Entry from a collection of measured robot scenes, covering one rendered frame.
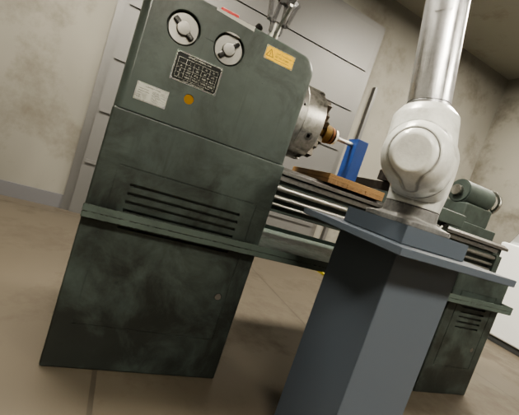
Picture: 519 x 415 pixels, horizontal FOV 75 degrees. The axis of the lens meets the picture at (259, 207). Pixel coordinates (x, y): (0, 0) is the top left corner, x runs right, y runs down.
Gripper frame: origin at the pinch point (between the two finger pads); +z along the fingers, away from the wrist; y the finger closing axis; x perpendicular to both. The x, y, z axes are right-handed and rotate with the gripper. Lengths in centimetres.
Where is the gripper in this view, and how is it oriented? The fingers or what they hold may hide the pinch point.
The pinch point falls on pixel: (273, 34)
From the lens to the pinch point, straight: 142.6
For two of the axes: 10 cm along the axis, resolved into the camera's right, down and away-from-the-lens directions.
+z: -3.2, 9.4, 0.8
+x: -3.4, -2.0, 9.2
